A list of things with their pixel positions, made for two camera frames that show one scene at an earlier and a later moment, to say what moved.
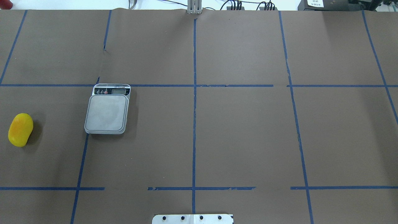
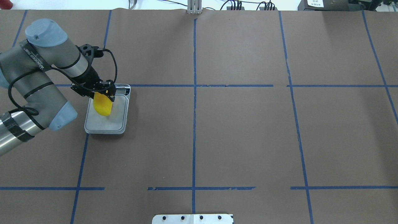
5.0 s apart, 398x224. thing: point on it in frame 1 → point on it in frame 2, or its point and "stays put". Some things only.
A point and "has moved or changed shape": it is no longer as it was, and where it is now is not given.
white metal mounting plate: x=192 y=219 stays put
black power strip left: x=234 y=8 stays put
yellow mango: x=20 y=129 has moved or changed shape
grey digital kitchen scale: x=107 y=109 stays put
